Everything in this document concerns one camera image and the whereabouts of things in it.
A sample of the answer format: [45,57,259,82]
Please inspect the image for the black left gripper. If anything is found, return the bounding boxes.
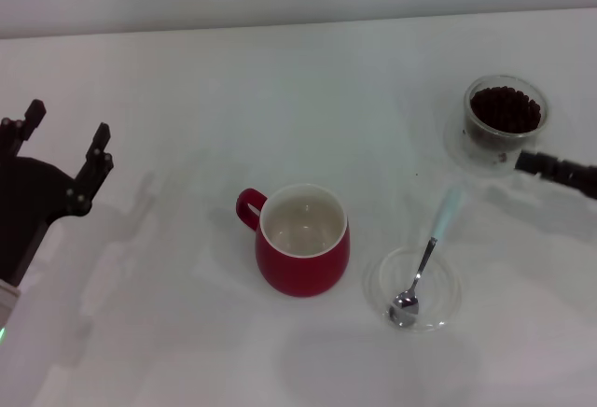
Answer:
[0,98,115,287]

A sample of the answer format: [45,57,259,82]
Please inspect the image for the clear glass cup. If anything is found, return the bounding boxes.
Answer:
[462,74,550,165]

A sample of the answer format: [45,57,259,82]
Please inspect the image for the blue handled metal spoon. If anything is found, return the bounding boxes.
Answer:
[387,186,467,329]

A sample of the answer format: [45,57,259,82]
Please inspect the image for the clear glass saucer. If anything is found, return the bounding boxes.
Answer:
[441,112,549,178]
[363,246,464,332]

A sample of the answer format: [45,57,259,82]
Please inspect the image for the red ceramic mug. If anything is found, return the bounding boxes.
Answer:
[235,182,351,299]

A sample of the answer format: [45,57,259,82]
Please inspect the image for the coffee bean heap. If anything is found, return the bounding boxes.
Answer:
[467,85,543,150]

